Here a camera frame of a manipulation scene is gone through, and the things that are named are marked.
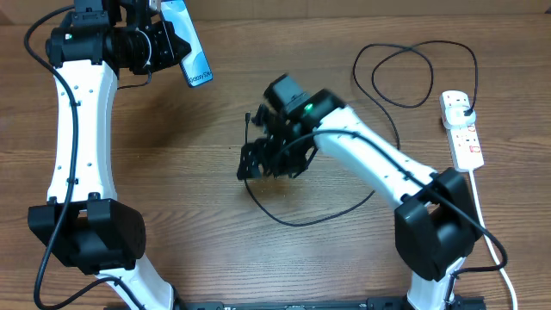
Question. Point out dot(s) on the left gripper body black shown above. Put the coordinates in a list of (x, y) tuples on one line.
[(154, 52)]

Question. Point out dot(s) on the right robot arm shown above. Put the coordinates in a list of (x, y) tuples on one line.
[(435, 222)]

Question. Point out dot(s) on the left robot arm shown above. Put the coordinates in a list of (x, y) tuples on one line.
[(82, 223)]

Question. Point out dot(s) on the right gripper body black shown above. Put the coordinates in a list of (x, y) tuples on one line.
[(294, 159)]

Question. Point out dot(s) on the white charger plug adapter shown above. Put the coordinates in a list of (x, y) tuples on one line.
[(455, 118)]

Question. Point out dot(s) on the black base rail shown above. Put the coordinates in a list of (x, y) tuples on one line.
[(297, 305)]

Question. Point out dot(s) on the Samsung Galaxy smartphone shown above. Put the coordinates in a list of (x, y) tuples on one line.
[(194, 65)]

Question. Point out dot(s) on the white power strip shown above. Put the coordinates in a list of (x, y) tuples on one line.
[(464, 142)]

